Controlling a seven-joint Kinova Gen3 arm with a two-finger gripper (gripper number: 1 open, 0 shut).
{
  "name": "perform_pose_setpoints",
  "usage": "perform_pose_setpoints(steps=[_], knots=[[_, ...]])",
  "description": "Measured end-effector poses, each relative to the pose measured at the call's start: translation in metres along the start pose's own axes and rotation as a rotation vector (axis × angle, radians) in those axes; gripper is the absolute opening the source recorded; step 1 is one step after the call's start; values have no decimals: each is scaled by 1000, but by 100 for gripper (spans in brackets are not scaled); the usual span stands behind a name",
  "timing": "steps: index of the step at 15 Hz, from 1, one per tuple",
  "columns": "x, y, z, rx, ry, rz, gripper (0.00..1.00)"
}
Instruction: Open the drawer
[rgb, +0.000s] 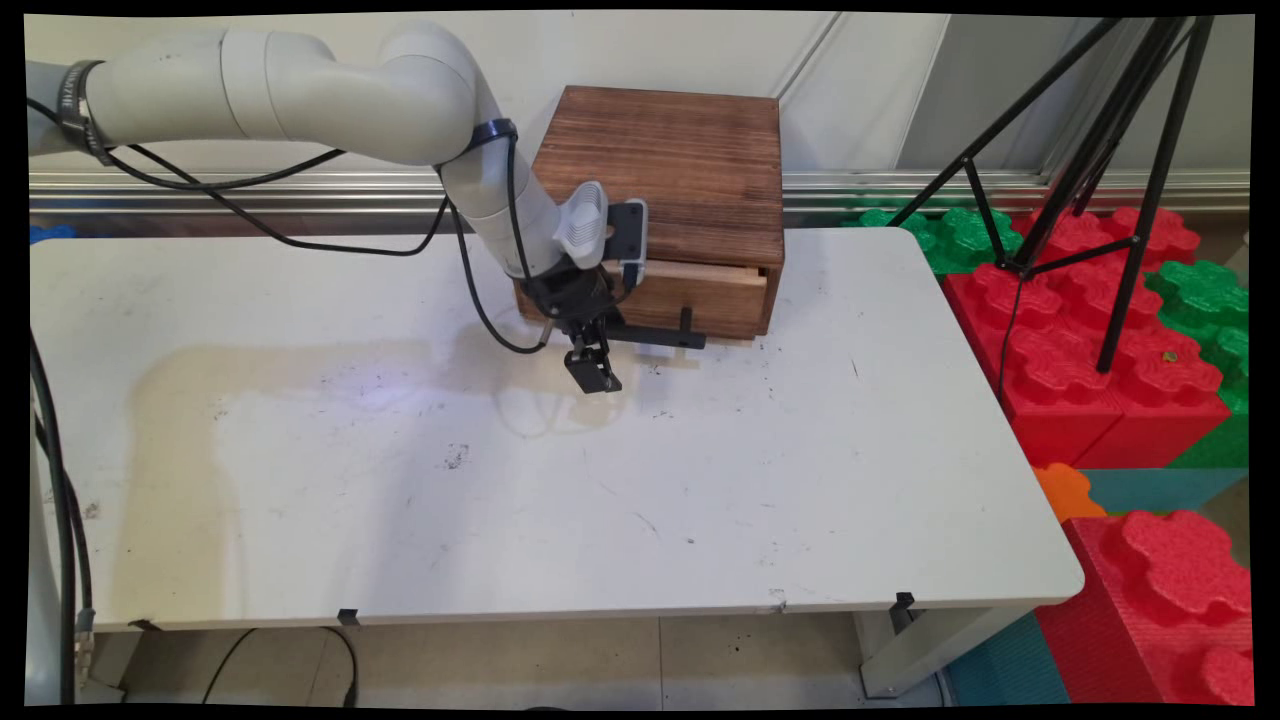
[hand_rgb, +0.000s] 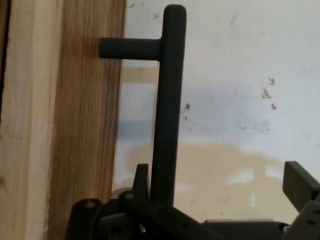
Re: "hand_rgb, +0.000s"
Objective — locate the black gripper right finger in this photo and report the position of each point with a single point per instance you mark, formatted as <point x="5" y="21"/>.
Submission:
<point x="301" y="186"/>

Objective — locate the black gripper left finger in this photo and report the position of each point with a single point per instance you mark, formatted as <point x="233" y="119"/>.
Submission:
<point x="140" y="217"/>

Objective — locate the wooden cabinet door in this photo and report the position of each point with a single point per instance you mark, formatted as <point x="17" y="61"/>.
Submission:
<point x="85" y="125"/>

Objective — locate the brown wooden drawer cabinet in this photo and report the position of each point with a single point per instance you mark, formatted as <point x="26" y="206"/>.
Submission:
<point x="1" y="30"/>

